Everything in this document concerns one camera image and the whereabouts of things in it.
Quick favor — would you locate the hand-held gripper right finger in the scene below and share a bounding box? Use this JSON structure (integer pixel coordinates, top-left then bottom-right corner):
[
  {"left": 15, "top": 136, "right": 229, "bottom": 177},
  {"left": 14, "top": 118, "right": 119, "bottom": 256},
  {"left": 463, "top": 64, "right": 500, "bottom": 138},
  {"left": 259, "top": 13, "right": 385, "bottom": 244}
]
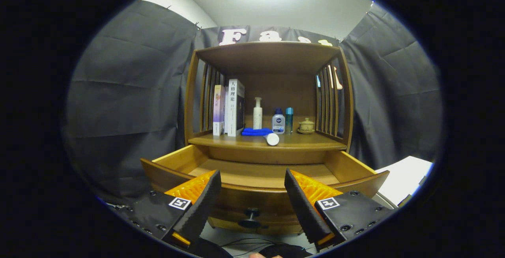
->
[{"left": 284, "top": 168, "right": 397, "bottom": 251}]

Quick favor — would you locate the white bottle with blue cap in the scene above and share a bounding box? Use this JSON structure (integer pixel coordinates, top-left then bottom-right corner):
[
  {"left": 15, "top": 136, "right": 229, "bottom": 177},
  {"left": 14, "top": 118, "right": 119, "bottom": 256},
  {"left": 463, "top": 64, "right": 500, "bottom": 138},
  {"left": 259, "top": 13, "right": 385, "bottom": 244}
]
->
[{"left": 271, "top": 108, "right": 285, "bottom": 134}]

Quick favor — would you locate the wooden drawer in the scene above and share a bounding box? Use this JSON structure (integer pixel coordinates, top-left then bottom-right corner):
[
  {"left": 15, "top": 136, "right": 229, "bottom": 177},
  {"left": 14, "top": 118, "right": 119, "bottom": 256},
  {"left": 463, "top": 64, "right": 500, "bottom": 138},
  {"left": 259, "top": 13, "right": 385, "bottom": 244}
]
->
[{"left": 140, "top": 144, "right": 390, "bottom": 236}]

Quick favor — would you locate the white board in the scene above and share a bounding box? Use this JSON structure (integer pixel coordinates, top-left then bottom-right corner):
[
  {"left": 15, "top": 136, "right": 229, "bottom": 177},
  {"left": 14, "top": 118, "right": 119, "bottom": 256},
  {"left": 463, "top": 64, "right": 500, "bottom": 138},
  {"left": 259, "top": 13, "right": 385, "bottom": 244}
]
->
[{"left": 375, "top": 155, "right": 434, "bottom": 207}]

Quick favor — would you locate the ceramic lidded teacup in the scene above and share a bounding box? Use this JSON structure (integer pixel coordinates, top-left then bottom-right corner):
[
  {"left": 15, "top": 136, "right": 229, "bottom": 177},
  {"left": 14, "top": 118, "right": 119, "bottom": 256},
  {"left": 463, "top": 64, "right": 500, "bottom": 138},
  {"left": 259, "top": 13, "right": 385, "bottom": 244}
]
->
[{"left": 297, "top": 118, "right": 316, "bottom": 135}]

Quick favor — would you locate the thick white book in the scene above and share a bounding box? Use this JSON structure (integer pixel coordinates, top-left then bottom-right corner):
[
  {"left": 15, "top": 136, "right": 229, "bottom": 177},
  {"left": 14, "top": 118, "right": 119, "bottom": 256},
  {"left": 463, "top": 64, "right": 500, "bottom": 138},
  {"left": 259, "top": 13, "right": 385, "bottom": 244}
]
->
[{"left": 226, "top": 79, "right": 245, "bottom": 137}]

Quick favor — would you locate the wooden cabinet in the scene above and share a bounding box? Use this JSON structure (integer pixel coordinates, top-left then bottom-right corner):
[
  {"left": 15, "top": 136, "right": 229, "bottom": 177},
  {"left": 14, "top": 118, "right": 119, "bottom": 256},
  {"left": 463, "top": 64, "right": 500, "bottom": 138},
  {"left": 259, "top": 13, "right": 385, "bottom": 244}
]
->
[{"left": 184, "top": 41, "right": 354, "bottom": 152}]

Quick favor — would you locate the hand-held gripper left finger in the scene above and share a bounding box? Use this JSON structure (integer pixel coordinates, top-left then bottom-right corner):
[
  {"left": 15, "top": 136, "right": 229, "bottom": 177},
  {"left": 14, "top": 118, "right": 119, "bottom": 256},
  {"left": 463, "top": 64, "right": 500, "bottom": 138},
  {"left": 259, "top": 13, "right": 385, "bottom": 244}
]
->
[{"left": 117, "top": 170, "right": 223, "bottom": 251}]

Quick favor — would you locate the wooden countertop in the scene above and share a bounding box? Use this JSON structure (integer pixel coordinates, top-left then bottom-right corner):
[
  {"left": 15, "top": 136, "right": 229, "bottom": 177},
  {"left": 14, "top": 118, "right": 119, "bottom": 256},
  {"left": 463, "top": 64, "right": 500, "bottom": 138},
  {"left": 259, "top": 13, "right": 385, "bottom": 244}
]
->
[{"left": 189, "top": 130, "right": 348, "bottom": 151}]

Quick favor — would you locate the black backdrop cloth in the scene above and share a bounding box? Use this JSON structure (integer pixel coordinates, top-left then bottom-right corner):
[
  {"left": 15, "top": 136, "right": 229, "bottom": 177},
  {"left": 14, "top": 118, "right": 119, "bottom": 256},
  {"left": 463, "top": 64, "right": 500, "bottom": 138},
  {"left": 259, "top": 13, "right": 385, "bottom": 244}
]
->
[{"left": 61, "top": 0, "right": 444, "bottom": 207}]

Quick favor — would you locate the black drawer knob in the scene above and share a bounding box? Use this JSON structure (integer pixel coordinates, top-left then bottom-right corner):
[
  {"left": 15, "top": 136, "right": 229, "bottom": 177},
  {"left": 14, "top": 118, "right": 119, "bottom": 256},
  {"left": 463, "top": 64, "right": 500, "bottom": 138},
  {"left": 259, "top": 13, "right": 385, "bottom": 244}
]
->
[{"left": 238, "top": 208, "right": 269, "bottom": 229}]

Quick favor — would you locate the purple book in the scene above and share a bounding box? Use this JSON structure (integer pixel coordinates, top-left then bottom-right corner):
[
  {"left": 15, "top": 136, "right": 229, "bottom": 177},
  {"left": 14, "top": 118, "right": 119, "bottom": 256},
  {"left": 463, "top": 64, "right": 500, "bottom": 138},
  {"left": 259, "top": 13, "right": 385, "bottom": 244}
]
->
[{"left": 213, "top": 85, "right": 225, "bottom": 136}]

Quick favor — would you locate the white pump bottle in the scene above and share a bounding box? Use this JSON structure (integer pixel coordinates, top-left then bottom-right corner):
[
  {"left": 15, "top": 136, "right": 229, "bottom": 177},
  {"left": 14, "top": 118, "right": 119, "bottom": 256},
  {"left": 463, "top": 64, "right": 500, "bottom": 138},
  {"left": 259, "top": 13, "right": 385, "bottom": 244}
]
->
[{"left": 253, "top": 97, "right": 263, "bottom": 130}]

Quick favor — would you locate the blue folded cloth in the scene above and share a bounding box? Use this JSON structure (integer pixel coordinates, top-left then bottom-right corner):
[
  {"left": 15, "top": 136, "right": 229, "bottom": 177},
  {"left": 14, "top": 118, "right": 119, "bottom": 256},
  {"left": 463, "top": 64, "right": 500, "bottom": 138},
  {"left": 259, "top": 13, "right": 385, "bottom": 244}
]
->
[{"left": 241, "top": 127, "right": 273, "bottom": 136}]

